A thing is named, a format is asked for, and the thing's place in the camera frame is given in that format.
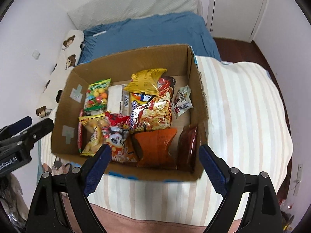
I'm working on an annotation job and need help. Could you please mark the blue bed sheet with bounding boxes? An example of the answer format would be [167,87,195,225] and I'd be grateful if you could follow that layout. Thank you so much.
[79,12,221,64]

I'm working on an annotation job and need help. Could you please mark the yellow egg biscuit bag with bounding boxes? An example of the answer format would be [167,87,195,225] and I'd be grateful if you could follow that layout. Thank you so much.
[79,113,109,156]

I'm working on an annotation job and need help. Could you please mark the white snack packet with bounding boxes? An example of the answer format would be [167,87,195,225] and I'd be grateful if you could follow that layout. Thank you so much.
[171,85,193,118]

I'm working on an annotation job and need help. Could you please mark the red panda snack bag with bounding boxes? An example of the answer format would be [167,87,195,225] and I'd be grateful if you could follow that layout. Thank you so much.
[102,112,139,164]

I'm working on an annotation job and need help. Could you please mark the orange snack sachet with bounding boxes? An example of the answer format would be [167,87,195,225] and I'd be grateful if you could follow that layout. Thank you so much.
[133,128,177,169]

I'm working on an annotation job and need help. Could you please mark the green fruit candy bag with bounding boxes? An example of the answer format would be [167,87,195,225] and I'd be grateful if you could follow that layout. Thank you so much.
[84,78,111,112]

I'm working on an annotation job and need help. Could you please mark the yellow snack sachet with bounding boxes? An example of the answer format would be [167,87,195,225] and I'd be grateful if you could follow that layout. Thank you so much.
[124,68,167,96]

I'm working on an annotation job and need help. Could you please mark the dark red snack sachet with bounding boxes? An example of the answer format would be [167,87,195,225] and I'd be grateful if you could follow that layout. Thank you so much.
[176,125,197,173]

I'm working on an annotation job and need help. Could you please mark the striped cream pink blanket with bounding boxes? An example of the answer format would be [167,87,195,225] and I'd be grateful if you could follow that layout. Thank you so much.
[39,56,293,226]

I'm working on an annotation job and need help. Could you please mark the silver white small packet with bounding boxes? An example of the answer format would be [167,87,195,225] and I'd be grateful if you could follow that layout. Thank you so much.
[122,84,131,116]

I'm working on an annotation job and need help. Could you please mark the white cartoon print pillow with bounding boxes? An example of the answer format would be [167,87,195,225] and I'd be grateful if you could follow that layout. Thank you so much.
[36,30,84,118]

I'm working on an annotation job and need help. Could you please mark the white door with handle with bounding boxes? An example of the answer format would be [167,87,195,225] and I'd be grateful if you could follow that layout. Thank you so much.
[207,0,267,43]

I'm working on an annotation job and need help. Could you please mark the white mattress against wall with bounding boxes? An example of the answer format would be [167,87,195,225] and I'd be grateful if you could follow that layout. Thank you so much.
[68,0,203,30]

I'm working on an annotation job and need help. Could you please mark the cardboard box with blue print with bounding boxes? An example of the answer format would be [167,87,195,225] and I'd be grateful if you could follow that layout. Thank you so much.
[51,45,208,182]

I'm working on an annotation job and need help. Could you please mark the white tissue pack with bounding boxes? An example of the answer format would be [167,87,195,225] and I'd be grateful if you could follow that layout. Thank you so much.
[107,85,123,114]

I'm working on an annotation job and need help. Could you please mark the red white stick packet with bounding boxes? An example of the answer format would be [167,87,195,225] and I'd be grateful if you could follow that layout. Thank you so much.
[78,109,84,154]

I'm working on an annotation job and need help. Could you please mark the red yellow instant noodle pack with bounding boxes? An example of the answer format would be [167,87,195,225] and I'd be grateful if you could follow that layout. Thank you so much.
[129,75,176,133]

